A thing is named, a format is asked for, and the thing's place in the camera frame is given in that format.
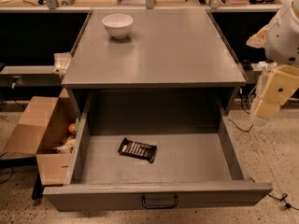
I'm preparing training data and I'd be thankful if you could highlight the brown cardboard box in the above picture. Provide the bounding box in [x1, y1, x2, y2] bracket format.
[4, 89, 77, 186]

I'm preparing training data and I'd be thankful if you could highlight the black cable with plug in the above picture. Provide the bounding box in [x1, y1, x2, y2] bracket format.
[267, 192, 299, 212]

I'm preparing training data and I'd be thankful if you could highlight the grey open drawer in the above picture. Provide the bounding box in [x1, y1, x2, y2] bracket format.
[44, 89, 272, 211]

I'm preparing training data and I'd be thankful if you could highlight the black rxbar chocolate wrapper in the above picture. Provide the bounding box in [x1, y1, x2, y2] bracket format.
[118, 138, 157, 163]

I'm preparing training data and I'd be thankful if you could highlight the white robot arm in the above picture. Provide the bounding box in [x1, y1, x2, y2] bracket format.
[246, 0, 299, 126]

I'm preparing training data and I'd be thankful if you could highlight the grey cabinet counter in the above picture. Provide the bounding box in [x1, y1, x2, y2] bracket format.
[62, 7, 247, 90]

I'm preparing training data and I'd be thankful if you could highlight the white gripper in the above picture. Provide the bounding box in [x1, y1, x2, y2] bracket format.
[246, 24, 299, 126]

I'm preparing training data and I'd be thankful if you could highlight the black drawer handle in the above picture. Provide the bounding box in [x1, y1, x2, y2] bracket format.
[141, 195, 178, 210]

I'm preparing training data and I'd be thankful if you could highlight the black floor cable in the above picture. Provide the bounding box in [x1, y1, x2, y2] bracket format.
[228, 91, 255, 133]

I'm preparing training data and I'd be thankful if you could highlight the red apple in box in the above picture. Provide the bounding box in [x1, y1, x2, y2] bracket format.
[68, 123, 76, 133]

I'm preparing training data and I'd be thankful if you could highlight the white ceramic bowl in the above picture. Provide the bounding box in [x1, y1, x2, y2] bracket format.
[102, 14, 134, 39]

